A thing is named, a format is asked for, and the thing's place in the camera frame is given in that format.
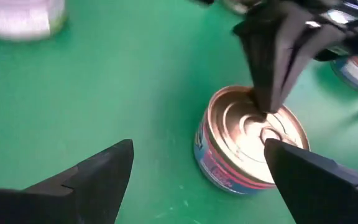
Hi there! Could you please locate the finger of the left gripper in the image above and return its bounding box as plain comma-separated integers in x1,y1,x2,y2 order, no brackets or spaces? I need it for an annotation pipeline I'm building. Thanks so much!
277,30,347,109
232,2,295,113

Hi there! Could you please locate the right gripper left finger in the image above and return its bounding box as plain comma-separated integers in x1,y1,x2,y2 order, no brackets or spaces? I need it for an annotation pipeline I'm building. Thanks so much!
0,139,135,224

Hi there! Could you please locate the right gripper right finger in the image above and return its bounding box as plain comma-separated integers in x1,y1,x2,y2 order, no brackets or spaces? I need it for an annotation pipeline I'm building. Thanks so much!
264,138,358,224

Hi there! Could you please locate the salmon can blue red label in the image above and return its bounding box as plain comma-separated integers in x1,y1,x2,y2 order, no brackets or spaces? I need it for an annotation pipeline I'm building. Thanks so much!
330,51,358,93
193,85,310,196

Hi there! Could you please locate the tuna can green white label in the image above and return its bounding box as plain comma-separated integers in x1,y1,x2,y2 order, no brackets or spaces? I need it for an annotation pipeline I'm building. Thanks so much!
0,0,67,42

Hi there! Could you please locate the green table mat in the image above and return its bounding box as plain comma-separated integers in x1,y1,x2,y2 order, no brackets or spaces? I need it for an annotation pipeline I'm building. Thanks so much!
0,0,358,224

